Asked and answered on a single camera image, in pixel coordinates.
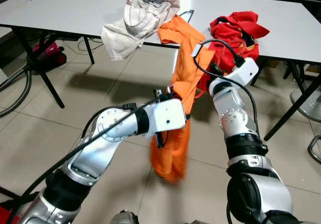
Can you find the pink vacuum cleaner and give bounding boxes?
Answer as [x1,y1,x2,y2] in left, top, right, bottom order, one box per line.
[31,41,67,68]

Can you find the red shirt with navy print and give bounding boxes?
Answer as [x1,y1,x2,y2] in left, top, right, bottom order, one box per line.
[197,12,270,96]

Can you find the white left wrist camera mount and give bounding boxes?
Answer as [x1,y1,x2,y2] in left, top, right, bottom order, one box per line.
[153,97,187,134]

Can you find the cream white trousers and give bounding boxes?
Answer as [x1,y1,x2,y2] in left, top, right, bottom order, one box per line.
[100,0,180,61]

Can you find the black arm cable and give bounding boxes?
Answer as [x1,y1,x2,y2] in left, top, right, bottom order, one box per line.
[192,39,261,139]
[5,97,164,219]

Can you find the large orange garment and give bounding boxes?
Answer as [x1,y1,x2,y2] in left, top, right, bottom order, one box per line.
[149,36,217,183]

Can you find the white table black legs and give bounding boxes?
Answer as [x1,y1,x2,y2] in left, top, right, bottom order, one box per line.
[0,0,321,142]

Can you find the dark thin clothes hanger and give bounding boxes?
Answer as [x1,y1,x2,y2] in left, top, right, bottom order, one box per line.
[177,9,197,25]

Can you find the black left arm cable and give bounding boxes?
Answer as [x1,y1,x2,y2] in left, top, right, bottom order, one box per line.
[5,97,164,219]

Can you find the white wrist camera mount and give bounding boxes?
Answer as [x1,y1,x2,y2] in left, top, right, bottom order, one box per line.
[228,57,260,88]
[153,97,187,134]

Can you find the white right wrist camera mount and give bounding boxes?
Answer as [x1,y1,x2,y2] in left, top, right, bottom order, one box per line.
[228,57,260,88]

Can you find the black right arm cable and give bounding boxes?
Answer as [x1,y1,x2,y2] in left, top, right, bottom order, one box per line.
[192,39,261,139]

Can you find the grey vacuum hose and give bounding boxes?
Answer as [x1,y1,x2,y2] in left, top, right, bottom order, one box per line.
[0,66,33,118]

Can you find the small orange garment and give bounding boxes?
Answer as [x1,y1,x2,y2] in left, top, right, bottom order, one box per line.
[157,15,205,46]

